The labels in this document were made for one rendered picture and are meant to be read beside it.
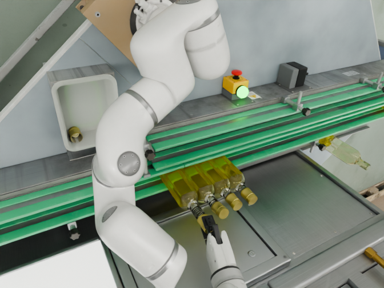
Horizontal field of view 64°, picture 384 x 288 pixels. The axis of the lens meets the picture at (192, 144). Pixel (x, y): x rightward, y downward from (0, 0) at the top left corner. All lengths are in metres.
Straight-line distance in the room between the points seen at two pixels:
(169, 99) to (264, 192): 0.77
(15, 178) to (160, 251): 0.59
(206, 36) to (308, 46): 0.88
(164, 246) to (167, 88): 0.28
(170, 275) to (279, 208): 0.70
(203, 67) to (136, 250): 0.37
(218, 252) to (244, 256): 0.23
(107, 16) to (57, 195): 0.51
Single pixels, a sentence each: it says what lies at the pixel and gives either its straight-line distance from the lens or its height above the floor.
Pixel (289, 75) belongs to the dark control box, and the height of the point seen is 0.82.
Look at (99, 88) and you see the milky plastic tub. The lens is 1.00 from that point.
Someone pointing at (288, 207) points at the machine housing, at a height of 1.13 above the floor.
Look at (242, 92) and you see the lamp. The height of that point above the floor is 0.85.
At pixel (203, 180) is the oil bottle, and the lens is 0.98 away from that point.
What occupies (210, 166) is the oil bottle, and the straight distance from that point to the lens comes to 1.04.
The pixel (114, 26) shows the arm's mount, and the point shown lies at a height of 0.84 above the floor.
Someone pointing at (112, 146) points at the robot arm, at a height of 1.25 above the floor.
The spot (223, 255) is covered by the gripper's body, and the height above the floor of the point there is 1.31.
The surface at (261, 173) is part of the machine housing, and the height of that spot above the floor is 0.93.
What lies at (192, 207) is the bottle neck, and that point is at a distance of 0.92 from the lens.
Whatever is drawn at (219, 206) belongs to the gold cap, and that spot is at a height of 1.15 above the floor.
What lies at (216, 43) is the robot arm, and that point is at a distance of 0.64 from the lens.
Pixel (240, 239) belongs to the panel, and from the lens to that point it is 1.04.
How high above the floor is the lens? 1.66
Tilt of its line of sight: 46 degrees down
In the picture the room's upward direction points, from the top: 137 degrees clockwise
